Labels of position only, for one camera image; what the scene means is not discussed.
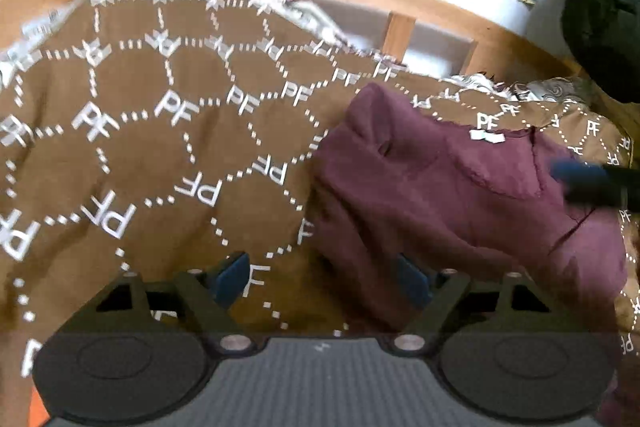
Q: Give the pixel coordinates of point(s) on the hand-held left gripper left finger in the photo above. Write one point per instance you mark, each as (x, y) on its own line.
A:
(231, 278)

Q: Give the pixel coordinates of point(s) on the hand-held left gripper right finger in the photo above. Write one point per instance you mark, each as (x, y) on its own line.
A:
(413, 279)

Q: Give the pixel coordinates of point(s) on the brown printed blanket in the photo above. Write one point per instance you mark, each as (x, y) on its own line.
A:
(150, 147)

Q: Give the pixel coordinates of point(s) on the orange cloth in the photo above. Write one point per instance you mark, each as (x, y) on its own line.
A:
(37, 412)

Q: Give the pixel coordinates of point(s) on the maroon small garment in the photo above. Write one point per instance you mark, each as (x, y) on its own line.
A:
(450, 207)

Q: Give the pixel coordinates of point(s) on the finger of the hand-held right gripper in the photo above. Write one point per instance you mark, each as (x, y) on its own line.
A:
(582, 172)

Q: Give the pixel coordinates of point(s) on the wooden bed frame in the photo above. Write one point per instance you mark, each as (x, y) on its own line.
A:
(430, 32)

